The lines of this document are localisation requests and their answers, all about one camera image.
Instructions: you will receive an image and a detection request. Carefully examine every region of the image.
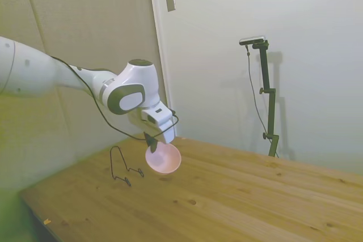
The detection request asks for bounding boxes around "pink plastic bowl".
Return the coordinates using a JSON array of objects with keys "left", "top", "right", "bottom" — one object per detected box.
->
[{"left": 145, "top": 142, "right": 182, "bottom": 176}]

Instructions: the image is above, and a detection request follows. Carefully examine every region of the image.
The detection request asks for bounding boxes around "grey camera on stand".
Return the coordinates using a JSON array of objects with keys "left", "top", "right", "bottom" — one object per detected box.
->
[{"left": 239, "top": 35, "right": 267, "bottom": 46}]

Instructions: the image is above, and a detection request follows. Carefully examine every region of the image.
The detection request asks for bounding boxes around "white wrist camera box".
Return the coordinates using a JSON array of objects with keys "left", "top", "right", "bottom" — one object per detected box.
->
[{"left": 141, "top": 105, "right": 174, "bottom": 127}]

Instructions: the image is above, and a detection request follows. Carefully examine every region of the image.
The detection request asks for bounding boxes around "black jointed camera stand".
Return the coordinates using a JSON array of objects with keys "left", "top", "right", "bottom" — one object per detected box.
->
[{"left": 252, "top": 40, "right": 280, "bottom": 158}]

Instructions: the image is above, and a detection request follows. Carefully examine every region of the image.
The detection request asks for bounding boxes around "white door frame trim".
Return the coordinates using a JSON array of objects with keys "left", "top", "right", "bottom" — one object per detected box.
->
[{"left": 146, "top": 0, "right": 178, "bottom": 138}]

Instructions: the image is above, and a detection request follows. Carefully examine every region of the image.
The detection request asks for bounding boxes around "black wire bowl stand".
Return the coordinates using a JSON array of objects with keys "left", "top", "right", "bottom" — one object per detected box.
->
[{"left": 109, "top": 145, "right": 145, "bottom": 188}]

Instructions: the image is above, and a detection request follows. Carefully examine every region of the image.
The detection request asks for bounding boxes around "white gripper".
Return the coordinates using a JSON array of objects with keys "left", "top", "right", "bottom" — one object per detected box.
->
[{"left": 128, "top": 108, "right": 177, "bottom": 154}]

